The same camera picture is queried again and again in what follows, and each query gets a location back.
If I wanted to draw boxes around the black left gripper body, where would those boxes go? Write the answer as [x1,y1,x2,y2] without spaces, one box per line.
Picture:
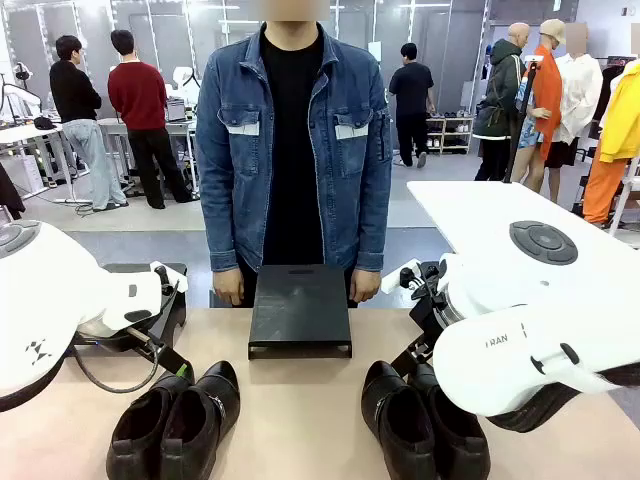
[73,318,152,353]

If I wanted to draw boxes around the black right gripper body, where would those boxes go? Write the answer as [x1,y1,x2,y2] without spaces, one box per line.
[409,294,452,352]

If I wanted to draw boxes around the person's right forearm denim sleeve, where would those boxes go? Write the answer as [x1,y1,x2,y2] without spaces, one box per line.
[196,164,242,274]

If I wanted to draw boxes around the person's left forearm denim sleeve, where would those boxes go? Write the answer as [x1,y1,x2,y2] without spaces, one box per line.
[351,164,394,274]

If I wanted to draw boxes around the black shoe stand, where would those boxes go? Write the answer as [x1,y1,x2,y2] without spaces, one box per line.
[247,264,353,361]
[101,261,190,352]

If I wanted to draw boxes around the person's left hand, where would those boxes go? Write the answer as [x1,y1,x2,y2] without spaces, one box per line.
[349,269,384,305]

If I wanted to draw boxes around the person's right hand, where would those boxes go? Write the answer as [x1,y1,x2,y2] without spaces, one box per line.
[212,270,248,308]

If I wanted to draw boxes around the large white table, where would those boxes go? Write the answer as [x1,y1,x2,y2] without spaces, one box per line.
[406,179,640,314]

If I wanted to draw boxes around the wooden shoe rack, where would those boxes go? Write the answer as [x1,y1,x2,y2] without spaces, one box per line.
[425,110,476,156]

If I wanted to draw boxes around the white workbench desk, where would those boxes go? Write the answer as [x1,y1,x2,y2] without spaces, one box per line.
[96,116,200,197]
[0,121,94,205]

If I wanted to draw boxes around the black tripod with white head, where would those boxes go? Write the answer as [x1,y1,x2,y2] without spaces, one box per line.
[502,54,545,185]

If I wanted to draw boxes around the orange trousers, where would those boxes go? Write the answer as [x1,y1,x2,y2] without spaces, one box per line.
[581,158,630,226]

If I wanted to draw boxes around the man in black sweater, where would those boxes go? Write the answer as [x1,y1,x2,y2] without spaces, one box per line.
[48,34,130,213]

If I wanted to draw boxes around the man in red sweater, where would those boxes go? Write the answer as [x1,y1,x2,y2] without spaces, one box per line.
[107,28,197,210]

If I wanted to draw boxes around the man in denim jacket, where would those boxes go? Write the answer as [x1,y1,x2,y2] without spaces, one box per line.
[194,0,394,309]

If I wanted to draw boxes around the man in black t-shirt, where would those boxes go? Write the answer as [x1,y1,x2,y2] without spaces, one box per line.
[388,42,437,170]

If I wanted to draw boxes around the mannequin in green jacket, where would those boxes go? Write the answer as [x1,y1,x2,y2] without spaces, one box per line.
[471,22,532,183]

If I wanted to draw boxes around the open laptop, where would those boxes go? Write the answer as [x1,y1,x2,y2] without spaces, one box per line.
[165,97,195,124]

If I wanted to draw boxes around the mannequin in orange top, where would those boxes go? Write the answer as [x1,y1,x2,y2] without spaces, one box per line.
[509,18,568,205]

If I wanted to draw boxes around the figure in white shirt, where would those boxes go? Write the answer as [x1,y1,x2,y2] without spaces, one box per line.
[544,22,605,170]

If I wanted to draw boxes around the yellow hanging garment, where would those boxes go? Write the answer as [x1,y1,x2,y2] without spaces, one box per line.
[598,58,640,165]

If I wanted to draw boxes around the thin grey gripper cable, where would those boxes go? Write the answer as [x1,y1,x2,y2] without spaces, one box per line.
[73,344,162,395]

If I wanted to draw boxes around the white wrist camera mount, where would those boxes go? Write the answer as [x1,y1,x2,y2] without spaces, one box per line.
[149,261,190,296]
[381,258,420,297]

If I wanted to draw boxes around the thick black sleeved cable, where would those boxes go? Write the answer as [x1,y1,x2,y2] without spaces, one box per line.
[487,364,640,434]
[0,357,67,414]

